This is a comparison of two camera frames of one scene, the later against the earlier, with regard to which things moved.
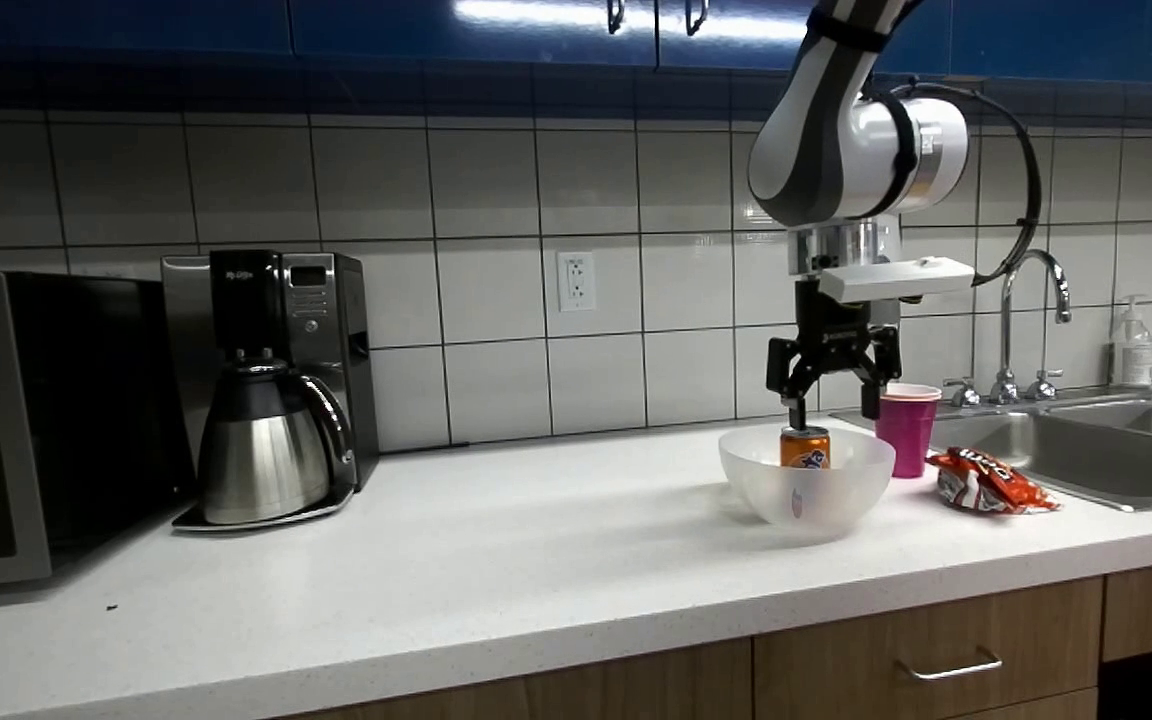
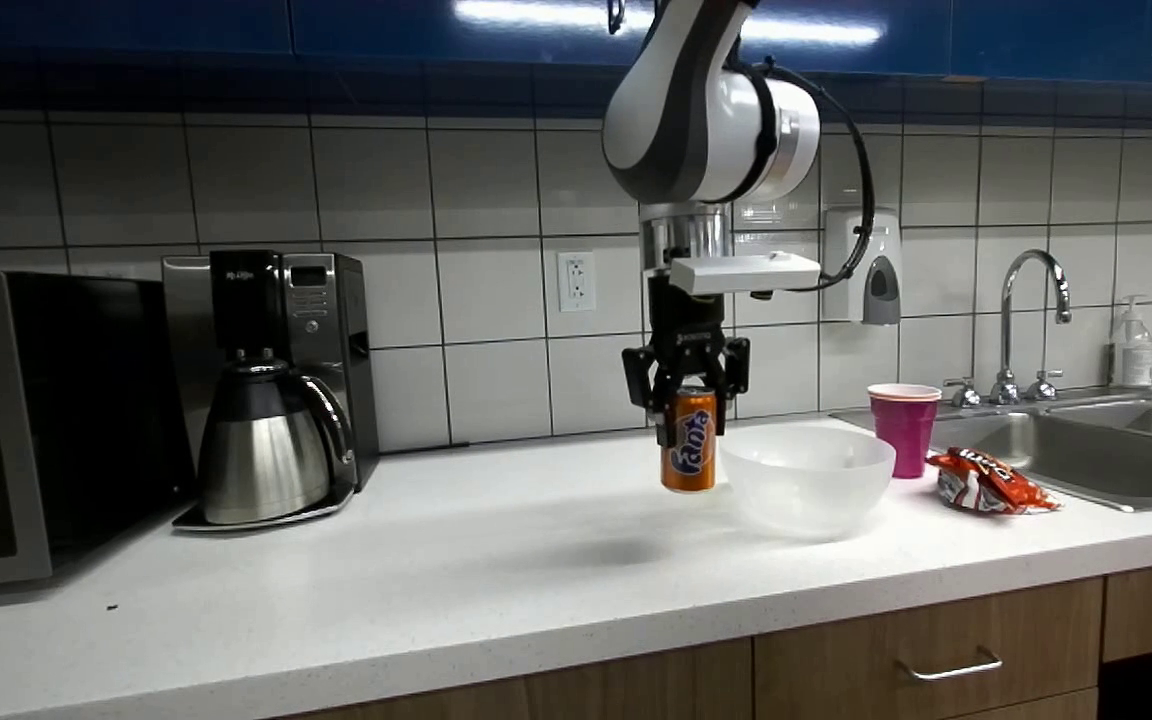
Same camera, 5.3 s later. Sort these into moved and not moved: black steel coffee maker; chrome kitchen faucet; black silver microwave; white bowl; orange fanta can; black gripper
Moved: black gripper; orange fanta can
Not moved: white bowl; black steel coffee maker; black silver microwave; chrome kitchen faucet
